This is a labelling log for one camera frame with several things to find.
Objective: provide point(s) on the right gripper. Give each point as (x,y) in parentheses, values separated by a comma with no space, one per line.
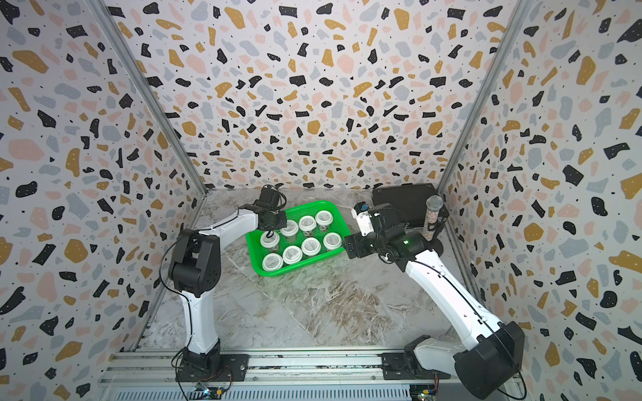
(349,246)

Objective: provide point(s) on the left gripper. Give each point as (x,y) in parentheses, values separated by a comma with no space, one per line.
(282,220)

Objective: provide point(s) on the yogurt cup white lid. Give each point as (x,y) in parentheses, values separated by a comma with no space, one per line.
(324,219)
(290,231)
(307,225)
(311,247)
(270,241)
(272,262)
(332,241)
(292,255)

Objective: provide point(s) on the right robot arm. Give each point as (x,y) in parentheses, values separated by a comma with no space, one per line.
(491,351)

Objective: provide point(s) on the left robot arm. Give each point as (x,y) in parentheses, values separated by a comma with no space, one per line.
(196,268)

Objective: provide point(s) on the green plastic basket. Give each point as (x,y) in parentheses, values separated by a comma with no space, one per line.
(257,252)

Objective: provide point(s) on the black hard case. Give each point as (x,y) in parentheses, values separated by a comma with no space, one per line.
(403,204)

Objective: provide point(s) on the glitter tube on black stand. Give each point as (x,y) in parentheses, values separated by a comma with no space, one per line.
(433,208)

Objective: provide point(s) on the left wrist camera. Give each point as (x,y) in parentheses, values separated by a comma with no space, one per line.
(272,198)

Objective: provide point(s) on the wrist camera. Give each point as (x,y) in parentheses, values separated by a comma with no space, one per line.
(368,218)
(272,198)

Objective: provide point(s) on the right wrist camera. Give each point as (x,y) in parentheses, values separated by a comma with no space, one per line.
(368,218)

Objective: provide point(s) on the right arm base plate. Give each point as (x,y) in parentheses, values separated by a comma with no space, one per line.
(402,366)

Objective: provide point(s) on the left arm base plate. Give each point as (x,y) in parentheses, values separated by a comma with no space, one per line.
(218,368)

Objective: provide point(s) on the aluminium rail frame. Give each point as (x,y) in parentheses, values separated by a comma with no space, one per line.
(340,373)

